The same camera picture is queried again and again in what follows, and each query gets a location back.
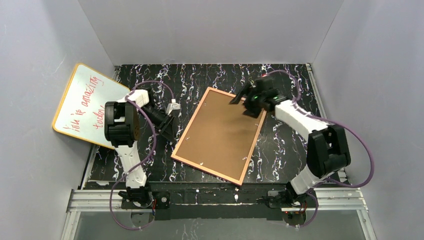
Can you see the yellow-framed whiteboard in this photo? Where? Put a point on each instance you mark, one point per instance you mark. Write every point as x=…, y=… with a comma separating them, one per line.
x=81, y=112

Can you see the aluminium rail front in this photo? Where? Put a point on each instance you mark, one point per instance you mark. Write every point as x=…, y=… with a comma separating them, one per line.
x=218, y=201

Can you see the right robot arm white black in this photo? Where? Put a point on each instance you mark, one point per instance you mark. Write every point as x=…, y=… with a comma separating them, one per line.
x=327, y=147

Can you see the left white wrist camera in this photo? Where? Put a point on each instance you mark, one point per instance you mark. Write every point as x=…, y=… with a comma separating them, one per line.
x=172, y=106

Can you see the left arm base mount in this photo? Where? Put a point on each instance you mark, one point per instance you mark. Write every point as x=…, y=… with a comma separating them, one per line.
x=143, y=199

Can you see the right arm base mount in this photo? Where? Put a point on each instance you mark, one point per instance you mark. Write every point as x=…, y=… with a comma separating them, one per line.
x=285, y=200

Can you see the brown backing board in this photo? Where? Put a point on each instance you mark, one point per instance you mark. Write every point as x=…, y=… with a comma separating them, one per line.
x=218, y=136

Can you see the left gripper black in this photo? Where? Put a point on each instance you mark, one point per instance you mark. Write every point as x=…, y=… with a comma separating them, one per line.
x=167, y=122

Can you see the pink wooden picture frame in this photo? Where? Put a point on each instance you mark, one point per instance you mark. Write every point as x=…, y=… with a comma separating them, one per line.
x=179, y=155

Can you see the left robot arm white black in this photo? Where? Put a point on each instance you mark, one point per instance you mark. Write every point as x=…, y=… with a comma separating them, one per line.
x=122, y=130

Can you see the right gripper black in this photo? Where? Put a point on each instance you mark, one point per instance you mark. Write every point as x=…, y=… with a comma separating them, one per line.
x=247, y=100

